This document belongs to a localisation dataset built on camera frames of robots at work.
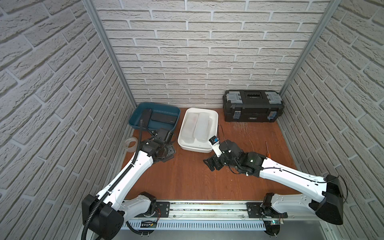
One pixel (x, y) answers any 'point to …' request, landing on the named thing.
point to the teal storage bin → (136, 115)
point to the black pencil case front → (145, 117)
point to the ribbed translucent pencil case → (203, 127)
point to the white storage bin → (197, 147)
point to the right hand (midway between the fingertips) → (211, 155)
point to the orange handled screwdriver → (268, 154)
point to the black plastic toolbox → (252, 105)
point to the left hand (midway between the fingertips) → (170, 148)
